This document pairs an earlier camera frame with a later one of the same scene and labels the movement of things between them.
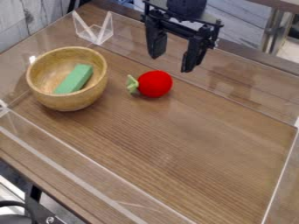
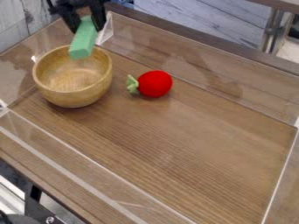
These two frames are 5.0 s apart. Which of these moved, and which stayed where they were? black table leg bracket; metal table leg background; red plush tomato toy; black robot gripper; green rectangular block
Moved: green rectangular block; black robot gripper
Stayed: black table leg bracket; red plush tomato toy; metal table leg background
